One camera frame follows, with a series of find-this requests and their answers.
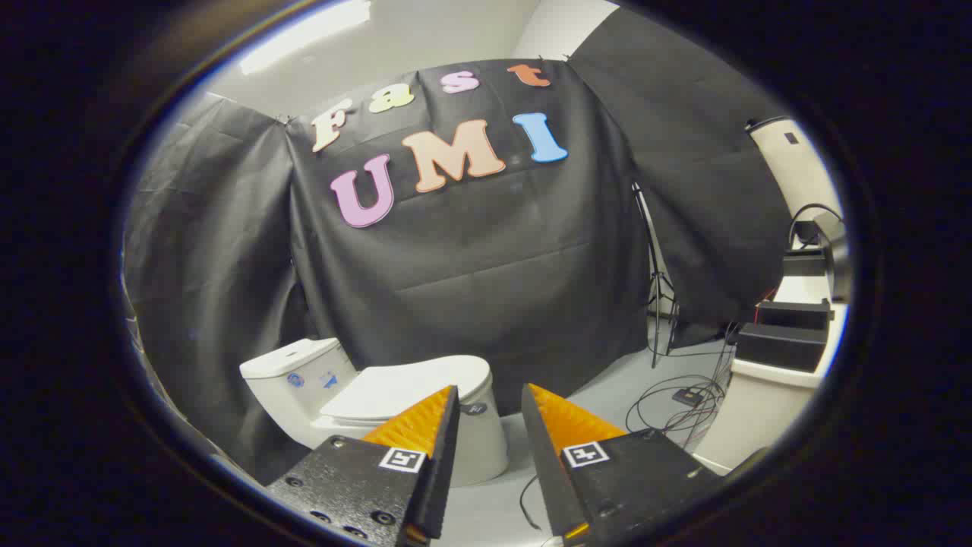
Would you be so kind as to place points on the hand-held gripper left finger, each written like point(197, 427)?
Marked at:
point(444, 471)

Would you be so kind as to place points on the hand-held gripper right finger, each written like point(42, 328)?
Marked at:
point(547, 471)

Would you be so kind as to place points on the white toilet lid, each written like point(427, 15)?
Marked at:
point(410, 384)

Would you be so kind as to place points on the white ceramic toilet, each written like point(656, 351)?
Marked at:
point(292, 399)

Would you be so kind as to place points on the small black floor adapter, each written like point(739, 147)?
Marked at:
point(687, 396)

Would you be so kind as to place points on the black tripod light stand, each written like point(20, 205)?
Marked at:
point(657, 304)

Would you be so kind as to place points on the black backdrop cloth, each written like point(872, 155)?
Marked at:
point(493, 266)

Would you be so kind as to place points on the white side table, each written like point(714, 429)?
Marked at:
point(752, 410)

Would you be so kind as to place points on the large black box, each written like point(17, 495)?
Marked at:
point(782, 346)

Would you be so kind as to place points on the medium black box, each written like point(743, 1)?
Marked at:
point(793, 315)

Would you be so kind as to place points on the small black box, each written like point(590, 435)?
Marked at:
point(803, 264)

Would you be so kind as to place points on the grey device on table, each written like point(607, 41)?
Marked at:
point(837, 258)

